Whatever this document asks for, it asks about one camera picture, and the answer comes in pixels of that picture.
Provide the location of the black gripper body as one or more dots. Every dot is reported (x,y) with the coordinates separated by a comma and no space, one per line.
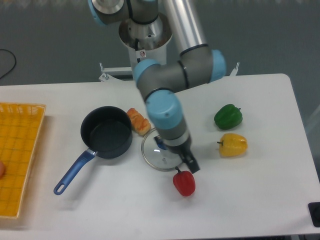
(181,149)

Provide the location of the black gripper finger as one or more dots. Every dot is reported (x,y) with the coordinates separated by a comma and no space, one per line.
(191,162)

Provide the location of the yellow bell pepper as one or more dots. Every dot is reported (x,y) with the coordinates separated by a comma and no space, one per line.
(232,144)

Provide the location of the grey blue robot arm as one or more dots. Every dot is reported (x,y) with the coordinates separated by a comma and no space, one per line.
(168,54)

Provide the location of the red bell pepper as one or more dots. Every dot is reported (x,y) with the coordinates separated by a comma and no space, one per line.
(184,182)

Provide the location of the green bell pepper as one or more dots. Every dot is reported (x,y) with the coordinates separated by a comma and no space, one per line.
(228,117)

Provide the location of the glass lid blue knob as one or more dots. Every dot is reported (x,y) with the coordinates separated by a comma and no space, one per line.
(155,153)

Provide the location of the toy bread loaf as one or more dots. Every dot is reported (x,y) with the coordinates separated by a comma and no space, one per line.
(139,124)

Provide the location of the black device table corner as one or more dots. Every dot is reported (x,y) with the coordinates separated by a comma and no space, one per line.
(314,210)

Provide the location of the yellow woven basket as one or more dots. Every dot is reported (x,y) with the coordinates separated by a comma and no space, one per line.
(20,127)

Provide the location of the dark saucepan blue handle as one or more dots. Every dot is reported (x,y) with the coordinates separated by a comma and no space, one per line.
(107,133)

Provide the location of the white table clamp bracket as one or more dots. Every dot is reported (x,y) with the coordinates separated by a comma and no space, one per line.
(234,72)

